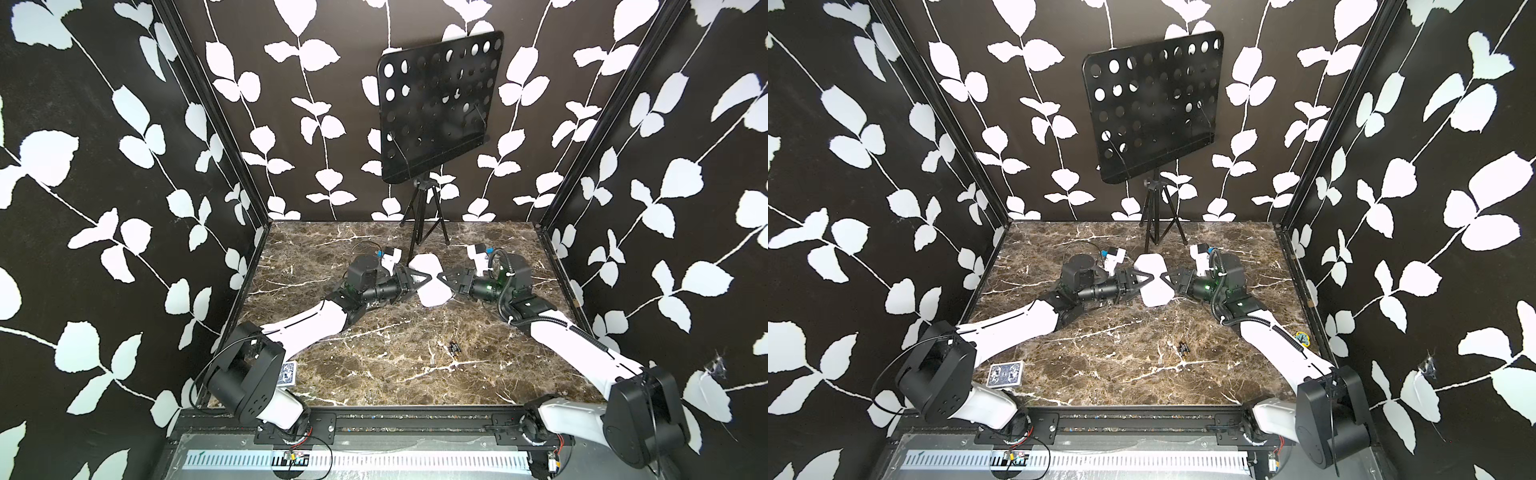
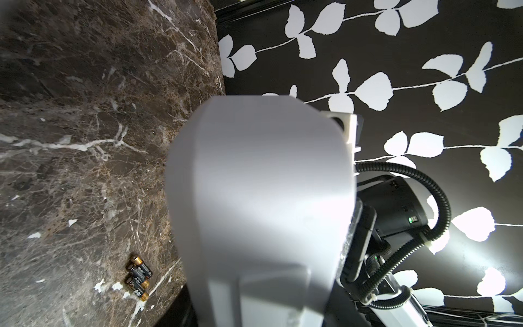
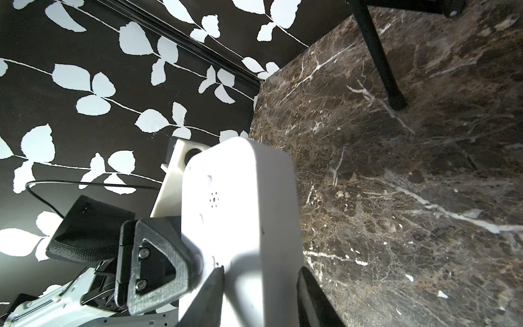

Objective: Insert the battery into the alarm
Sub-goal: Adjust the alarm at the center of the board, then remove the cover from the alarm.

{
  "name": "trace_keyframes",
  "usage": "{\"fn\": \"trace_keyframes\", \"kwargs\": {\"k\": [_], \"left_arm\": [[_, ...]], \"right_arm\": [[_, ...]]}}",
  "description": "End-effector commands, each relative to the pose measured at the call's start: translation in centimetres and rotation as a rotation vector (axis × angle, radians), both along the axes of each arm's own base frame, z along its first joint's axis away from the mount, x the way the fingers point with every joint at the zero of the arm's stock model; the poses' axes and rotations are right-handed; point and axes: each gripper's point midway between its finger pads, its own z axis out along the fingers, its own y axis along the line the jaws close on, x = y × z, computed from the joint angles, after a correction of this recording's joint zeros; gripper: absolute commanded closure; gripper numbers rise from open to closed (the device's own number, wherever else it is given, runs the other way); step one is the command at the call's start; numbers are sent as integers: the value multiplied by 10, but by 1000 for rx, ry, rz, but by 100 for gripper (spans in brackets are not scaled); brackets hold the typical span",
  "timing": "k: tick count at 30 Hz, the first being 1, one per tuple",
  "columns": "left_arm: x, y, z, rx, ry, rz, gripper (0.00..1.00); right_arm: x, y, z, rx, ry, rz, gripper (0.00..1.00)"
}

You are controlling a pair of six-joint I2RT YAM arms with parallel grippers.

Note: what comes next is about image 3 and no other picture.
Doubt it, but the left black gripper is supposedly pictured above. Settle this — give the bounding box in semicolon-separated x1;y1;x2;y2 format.
0;195;197;327

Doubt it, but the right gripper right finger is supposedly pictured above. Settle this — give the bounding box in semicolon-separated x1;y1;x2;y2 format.
296;267;345;327

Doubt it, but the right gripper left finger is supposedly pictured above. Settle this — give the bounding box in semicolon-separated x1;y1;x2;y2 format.
177;267;225;327

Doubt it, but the white digital alarm clock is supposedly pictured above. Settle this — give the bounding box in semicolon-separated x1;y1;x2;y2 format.
181;137;304;326

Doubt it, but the black perforated music stand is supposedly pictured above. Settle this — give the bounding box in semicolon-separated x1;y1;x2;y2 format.
346;0;467;111

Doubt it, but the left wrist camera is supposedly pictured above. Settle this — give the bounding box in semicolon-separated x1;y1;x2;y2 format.
151;137;210;218

